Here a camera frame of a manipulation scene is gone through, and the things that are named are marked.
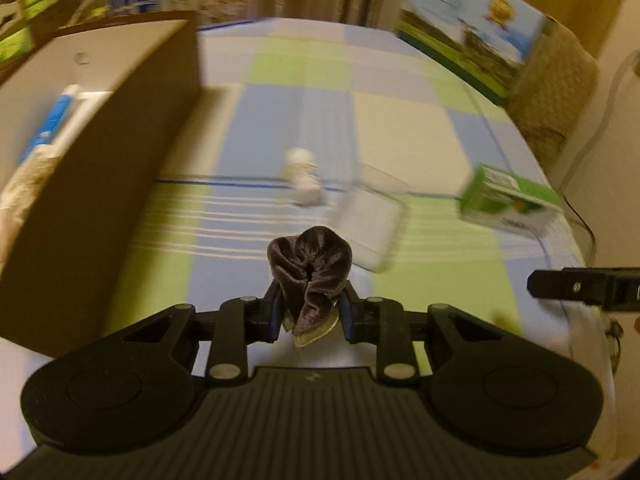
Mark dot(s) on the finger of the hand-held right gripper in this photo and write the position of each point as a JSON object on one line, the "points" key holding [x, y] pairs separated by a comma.
{"points": [[575, 286]]}

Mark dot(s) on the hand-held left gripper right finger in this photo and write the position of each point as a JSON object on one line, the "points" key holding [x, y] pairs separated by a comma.
{"points": [[348, 317]]}

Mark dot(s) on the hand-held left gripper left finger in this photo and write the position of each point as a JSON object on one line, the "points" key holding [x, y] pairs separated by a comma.
{"points": [[272, 312]]}

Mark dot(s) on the dark brown velvet scrunchie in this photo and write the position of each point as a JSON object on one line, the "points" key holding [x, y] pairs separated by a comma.
{"points": [[310, 270]]}

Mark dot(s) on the brown cardboard box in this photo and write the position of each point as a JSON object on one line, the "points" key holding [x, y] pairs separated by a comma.
{"points": [[125, 160]]}

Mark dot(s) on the clear plastic container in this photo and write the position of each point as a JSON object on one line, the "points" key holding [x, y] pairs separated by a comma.
{"points": [[365, 225]]}

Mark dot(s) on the green medicine box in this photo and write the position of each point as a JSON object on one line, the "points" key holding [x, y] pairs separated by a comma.
{"points": [[500, 200]]}

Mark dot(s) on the white pill bottle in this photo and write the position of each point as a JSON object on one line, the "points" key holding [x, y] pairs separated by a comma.
{"points": [[302, 175]]}

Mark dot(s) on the checked tablecloth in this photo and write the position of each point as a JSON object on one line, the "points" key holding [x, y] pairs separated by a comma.
{"points": [[400, 125]]}

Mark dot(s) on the quilted beige chair cover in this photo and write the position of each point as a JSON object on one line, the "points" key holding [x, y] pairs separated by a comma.
{"points": [[560, 85]]}

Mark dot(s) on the cow print milk carton box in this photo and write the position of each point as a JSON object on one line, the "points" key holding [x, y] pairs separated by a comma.
{"points": [[460, 20]]}

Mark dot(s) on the blue and white tube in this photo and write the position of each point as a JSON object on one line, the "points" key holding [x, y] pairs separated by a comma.
{"points": [[50, 125]]}

